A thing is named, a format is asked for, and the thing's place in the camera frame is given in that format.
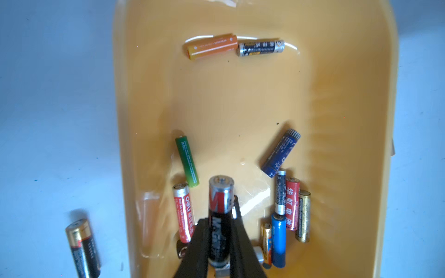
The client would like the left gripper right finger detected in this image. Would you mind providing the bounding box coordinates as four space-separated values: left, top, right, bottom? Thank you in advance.
230 195 266 278

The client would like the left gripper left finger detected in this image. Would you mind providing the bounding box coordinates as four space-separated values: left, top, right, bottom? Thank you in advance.
173 218 209 278

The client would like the black red silver battery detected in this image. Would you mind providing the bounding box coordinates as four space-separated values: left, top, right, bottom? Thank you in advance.
208 175 234 268

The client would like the black gold battery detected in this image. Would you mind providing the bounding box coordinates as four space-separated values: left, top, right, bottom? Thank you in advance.
66 218 101 278

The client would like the dark blue battery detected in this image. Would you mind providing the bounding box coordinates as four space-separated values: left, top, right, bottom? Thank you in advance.
261 129 301 178

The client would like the yellow plastic storage tray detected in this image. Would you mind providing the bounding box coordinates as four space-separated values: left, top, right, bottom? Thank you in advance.
114 1 398 278

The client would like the red white battery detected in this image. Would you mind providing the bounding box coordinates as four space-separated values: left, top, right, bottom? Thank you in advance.
173 183 195 243

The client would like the black white slim battery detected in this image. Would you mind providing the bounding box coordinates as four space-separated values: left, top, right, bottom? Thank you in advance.
275 169 286 215

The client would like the red chinese label battery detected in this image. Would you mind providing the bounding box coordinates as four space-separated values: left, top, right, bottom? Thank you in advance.
285 177 300 231

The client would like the green battery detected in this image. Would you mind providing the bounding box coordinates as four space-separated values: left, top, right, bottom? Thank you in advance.
175 136 200 187

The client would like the orange battery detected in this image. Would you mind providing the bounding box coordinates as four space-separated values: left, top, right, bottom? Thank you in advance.
185 34 238 60

